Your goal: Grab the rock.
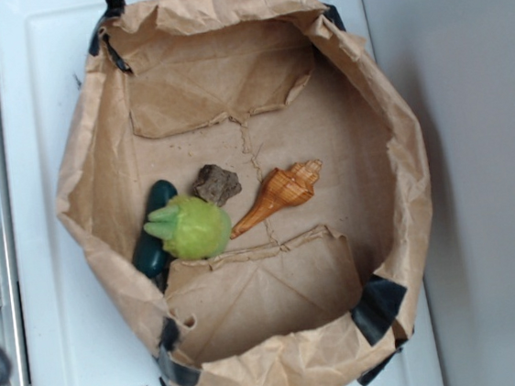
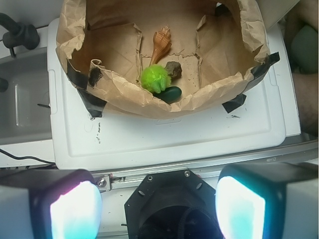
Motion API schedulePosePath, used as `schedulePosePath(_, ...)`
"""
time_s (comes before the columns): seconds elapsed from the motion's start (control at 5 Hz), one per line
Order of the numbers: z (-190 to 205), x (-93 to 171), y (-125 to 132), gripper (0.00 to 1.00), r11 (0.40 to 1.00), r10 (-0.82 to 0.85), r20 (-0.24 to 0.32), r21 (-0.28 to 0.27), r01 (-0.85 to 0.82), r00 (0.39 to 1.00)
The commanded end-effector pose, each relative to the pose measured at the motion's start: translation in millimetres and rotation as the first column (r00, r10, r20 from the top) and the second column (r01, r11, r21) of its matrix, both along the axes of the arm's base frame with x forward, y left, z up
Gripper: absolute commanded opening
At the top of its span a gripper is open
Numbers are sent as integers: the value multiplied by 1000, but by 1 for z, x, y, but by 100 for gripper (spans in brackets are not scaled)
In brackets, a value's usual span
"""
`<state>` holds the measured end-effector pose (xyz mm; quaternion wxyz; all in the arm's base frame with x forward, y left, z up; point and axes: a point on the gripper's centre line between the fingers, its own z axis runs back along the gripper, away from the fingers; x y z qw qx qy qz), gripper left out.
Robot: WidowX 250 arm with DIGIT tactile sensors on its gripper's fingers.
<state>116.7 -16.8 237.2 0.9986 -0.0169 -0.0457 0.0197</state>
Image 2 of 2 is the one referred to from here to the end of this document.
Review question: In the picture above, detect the black cable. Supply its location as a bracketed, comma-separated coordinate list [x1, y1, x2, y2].
[0, 148, 56, 165]

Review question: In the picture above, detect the dark green oval stone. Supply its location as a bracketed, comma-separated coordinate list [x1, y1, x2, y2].
[158, 86, 182, 104]

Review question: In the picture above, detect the fuzzy green toy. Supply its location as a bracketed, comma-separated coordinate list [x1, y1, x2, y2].
[140, 64, 171, 94]

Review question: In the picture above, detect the white plastic bin lid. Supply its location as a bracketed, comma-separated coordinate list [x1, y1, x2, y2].
[47, 19, 301, 171]

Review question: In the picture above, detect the brown grey rock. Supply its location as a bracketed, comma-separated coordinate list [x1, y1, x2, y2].
[165, 61, 182, 80]

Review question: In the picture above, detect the orange conch shell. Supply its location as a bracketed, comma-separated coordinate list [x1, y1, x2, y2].
[150, 25, 171, 65]

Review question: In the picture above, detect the clear plastic bin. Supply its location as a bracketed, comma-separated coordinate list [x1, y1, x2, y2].
[0, 48, 52, 145]

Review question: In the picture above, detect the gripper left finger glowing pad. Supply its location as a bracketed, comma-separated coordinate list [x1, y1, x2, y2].
[0, 169, 102, 239]

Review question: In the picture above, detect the aluminium frame rail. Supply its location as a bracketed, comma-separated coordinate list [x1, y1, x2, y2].
[92, 139, 319, 192]

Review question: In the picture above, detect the brown paper bag tray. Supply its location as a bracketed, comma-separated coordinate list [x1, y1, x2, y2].
[56, 0, 280, 119]

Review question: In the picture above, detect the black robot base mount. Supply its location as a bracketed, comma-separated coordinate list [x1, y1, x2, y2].
[124, 169, 224, 239]

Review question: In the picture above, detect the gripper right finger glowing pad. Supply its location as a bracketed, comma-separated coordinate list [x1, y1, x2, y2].
[215, 163, 319, 239]

